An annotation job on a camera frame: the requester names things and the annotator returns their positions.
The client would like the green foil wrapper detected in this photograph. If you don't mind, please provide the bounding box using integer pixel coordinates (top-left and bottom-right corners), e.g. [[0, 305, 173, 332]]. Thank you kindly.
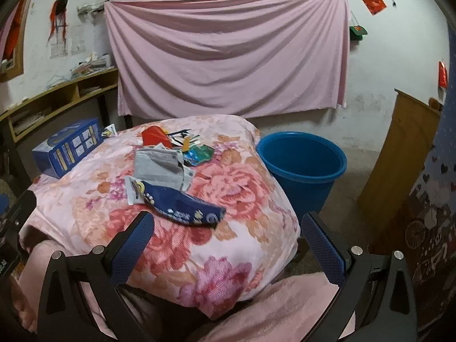
[[183, 145, 214, 167]]

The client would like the grey face mask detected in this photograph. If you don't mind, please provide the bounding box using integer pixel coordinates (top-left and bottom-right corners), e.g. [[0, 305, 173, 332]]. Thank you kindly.
[[134, 147, 195, 192]]

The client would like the pink hanging wall sheet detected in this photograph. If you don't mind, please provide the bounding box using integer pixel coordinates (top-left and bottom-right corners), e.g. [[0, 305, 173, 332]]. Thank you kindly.
[[105, 0, 349, 120]]

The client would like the pink floral blanket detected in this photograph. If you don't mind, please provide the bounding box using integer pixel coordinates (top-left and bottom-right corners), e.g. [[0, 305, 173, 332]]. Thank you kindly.
[[18, 114, 301, 321]]

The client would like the dark blue printed wrapper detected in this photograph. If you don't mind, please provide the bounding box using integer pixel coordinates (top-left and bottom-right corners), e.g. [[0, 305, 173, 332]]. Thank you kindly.
[[132, 181, 227, 226]]

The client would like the blue plastic trash bucket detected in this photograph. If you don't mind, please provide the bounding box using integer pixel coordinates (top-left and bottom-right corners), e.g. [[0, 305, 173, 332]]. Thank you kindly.
[[256, 131, 347, 218]]

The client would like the wooden wall shelf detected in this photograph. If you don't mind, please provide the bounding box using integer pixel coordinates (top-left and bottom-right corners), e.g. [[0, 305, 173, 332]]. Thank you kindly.
[[1, 67, 118, 144]]

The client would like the wooden cabinet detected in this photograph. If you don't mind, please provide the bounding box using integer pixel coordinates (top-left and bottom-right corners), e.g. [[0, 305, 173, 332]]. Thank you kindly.
[[357, 90, 441, 233]]

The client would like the red paper packet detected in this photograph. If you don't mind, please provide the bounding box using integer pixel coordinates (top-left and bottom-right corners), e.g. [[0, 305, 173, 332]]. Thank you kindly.
[[141, 126, 172, 148]]

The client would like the red tassel wall ornament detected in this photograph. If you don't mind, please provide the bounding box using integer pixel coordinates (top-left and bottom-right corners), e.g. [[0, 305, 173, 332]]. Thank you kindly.
[[48, 0, 68, 44]]

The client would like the white silver tube wrapper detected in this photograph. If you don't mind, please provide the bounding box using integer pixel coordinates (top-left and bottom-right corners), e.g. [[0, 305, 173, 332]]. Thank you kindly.
[[125, 175, 144, 205]]

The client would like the green red hanging ornament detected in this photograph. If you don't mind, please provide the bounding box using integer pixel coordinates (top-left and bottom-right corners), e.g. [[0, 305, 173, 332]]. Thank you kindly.
[[349, 26, 368, 42]]

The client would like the white barcode packet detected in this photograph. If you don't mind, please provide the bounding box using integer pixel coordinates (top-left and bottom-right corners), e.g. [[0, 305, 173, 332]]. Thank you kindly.
[[101, 124, 117, 138]]

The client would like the blue cardboard box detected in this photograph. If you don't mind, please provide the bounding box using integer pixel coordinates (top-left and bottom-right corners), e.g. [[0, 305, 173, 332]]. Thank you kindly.
[[32, 118, 103, 179]]

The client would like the red hanging wall packet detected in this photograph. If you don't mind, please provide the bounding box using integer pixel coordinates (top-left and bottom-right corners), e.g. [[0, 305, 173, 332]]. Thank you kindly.
[[438, 61, 447, 89]]

